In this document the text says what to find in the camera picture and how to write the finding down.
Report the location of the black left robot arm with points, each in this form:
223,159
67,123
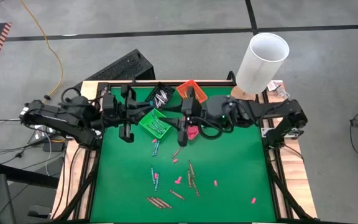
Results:
57,118

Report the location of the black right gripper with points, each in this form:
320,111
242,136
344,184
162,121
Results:
193,109

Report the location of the orange plastic basket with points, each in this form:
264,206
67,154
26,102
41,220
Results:
182,90

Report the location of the red plastic basket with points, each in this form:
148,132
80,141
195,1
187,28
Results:
193,132

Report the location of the clear plastic bag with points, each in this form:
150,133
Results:
281,93

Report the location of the black perforated computer case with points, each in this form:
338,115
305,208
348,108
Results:
123,67

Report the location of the black plastic basket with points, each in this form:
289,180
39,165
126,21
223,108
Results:
168,90

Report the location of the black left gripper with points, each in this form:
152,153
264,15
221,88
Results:
125,115

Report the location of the green plastic basket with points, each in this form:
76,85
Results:
159,136

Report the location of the black metal table frame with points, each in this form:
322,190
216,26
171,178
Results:
92,186

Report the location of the green table mat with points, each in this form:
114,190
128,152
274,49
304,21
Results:
238,186

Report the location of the brown crayon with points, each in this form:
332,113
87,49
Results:
163,203
158,202
191,169
153,202
189,179
176,194
195,188
177,152

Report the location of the black floor beam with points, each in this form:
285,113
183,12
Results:
23,175

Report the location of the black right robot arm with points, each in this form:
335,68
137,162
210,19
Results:
259,109

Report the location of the pink white card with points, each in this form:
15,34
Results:
273,84

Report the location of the white shade wooden base lamp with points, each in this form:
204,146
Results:
259,62

